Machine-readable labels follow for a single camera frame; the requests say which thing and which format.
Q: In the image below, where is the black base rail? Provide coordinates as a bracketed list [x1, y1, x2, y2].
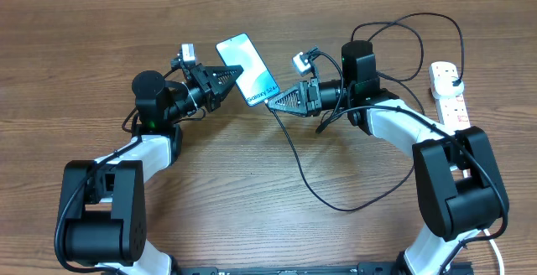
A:
[172, 262, 394, 275]

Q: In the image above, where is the white power strip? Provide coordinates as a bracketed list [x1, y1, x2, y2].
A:
[429, 61, 471, 131]

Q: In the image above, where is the Samsung Galaxy smartphone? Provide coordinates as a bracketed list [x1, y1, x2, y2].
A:
[216, 33, 280, 106]

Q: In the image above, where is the black USB charging cable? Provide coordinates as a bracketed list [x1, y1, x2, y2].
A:
[264, 13, 466, 213]

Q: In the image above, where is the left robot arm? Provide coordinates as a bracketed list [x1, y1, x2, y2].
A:
[54, 63, 243, 274]

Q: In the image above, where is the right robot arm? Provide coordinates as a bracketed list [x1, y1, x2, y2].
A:
[267, 40, 509, 274]

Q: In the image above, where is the white charger plug adapter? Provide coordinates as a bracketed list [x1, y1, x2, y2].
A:
[431, 76, 465, 100]

